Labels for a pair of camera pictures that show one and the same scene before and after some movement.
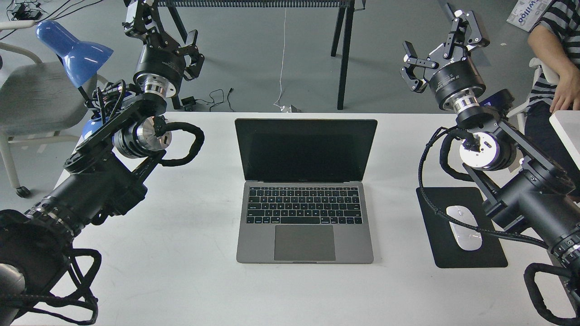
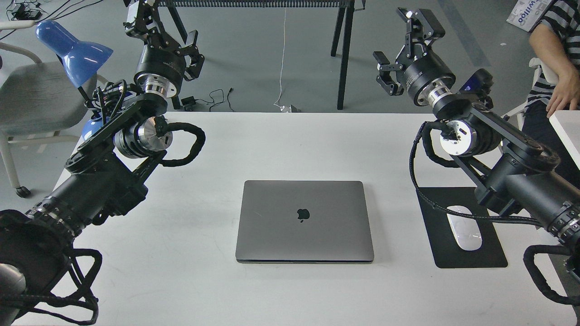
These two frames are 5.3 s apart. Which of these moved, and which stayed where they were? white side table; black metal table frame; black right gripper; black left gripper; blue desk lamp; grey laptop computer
Moved: black right gripper; grey laptop computer
Stayed: black metal table frame; blue desk lamp; black left gripper; white side table
